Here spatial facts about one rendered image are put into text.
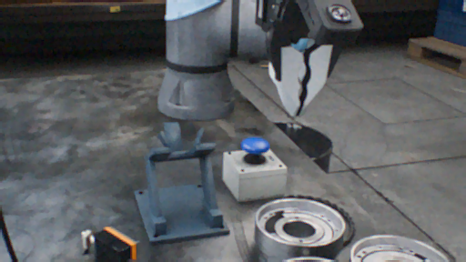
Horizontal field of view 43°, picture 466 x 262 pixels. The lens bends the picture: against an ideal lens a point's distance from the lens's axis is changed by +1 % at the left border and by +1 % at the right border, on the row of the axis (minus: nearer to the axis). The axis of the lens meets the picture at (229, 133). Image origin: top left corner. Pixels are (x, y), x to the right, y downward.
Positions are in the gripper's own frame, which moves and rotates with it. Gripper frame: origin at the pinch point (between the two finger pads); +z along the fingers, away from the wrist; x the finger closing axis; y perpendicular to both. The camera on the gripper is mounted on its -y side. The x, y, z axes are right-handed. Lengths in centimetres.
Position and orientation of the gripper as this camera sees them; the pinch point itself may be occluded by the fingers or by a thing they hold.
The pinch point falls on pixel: (299, 107)
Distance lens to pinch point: 70.4
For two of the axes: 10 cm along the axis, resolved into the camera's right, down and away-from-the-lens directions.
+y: -3.2, -3.8, 8.7
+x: -9.5, 0.9, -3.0
